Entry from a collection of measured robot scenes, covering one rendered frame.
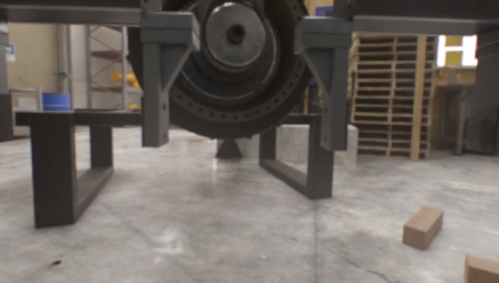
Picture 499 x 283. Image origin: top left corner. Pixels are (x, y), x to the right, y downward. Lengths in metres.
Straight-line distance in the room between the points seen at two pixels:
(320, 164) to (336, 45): 1.79
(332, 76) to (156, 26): 0.14
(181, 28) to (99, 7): 0.06
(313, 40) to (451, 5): 0.10
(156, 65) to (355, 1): 0.15
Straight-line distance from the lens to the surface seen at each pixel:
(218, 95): 0.74
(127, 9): 0.22
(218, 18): 0.62
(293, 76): 0.70
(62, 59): 7.90
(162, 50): 0.22
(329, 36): 0.21
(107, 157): 2.79
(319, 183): 2.02
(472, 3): 0.26
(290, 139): 3.30
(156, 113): 0.21
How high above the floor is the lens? 0.69
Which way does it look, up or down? 5 degrees down
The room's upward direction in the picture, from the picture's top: 1 degrees clockwise
